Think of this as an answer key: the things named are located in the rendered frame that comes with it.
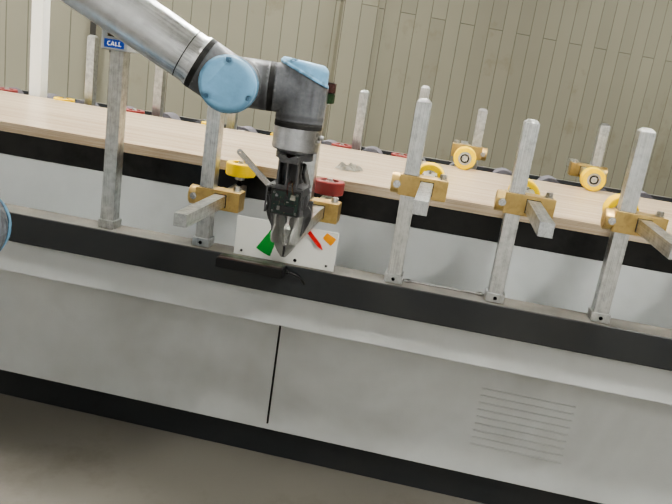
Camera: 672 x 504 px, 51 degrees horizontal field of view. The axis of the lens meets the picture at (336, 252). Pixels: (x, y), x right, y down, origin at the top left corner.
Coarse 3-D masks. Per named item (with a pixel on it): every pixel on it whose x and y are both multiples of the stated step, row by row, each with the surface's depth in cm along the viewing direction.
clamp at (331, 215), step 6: (312, 198) 173; (318, 198) 174; (318, 204) 171; (324, 204) 170; (330, 204) 170; (336, 204) 170; (324, 210) 171; (330, 210) 170; (336, 210) 170; (324, 216) 171; (330, 216) 171; (336, 216) 170; (324, 222) 171; (330, 222) 171; (336, 222) 171
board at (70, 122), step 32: (0, 96) 259; (32, 96) 275; (0, 128) 201; (32, 128) 200; (64, 128) 205; (96, 128) 215; (128, 128) 225; (160, 128) 237; (192, 128) 250; (224, 128) 265; (192, 160) 194; (224, 160) 192; (256, 160) 199; (320, 160) 219; (352, 160) 230; (384, 160) 242; (384, 192) 187; (448, 192) 194; (480, 192) 203; (544, 192) 223; (576, 192) 234; (608, 192) 247; (576, 224) 180
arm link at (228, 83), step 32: (64, 0) 109; (96, 0) 108; (128, 0) 108; (128, 32) 109; (160, 32) 109; (192, 32) 111; (160, 64) 112; (192, 64) 110; (224, 64) 110; (224, 96) 111; (256, 96) 121
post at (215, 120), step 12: (216, 120) 171; (216, 132) 171; (204, 144) 173; (216, 144) 172; (204, 156) 173; (216, 156) 173; (204, 168) 174; (216, 168) 175; (204, 180) 175; (216, 180) 176; (204, 228) 178
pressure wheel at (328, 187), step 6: (318, 180) 178; (324, 180) 181; (330, 180) 180; (336, 180) 182; (318, 186) 178; (324, 186) 177; (330, 186) 177; (336, 186) 178; (342, 186) 179; (318, 192) 178; (324, 192) 178; (330, 192) 178; (336, 192) 178; (342, 192) 180; (330, 198) 181
